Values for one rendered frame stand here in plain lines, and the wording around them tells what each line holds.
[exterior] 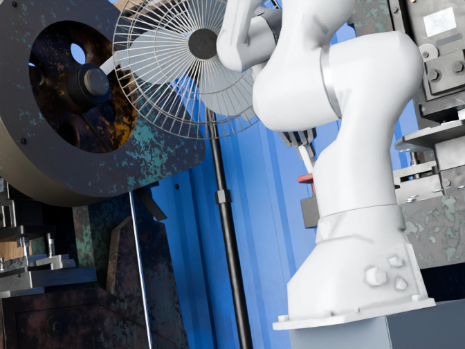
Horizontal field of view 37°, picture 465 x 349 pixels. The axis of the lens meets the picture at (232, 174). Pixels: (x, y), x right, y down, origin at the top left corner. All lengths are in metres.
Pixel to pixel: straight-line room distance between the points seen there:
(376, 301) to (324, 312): 0.08
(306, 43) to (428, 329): 0.43
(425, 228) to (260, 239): 1.91
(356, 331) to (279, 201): 2.42
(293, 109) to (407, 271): 0.28
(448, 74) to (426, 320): 0.87
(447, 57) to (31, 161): 1.34
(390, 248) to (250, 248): 2.49
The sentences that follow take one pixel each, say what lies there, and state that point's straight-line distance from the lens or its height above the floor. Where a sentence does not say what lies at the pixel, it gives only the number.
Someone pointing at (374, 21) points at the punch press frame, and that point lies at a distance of 1.79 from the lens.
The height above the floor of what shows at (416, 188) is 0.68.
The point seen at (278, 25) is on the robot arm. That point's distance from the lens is 1.54.
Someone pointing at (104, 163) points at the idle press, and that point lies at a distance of 2.56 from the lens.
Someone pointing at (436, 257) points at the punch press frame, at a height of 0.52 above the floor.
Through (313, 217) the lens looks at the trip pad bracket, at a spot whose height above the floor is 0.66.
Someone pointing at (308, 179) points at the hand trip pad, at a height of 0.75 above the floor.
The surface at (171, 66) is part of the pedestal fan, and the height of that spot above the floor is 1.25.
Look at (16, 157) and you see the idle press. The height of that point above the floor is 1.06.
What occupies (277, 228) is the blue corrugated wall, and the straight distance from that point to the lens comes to 3.31.
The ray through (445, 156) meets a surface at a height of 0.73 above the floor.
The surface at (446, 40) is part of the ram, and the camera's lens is 1.76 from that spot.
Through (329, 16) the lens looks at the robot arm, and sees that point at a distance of 1.05.
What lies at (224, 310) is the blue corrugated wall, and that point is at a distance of 3.53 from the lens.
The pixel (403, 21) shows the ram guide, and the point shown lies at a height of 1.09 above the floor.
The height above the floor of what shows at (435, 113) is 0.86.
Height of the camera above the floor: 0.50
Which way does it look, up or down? 10 degrees up
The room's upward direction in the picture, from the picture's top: 9 degrees counter-clockwise
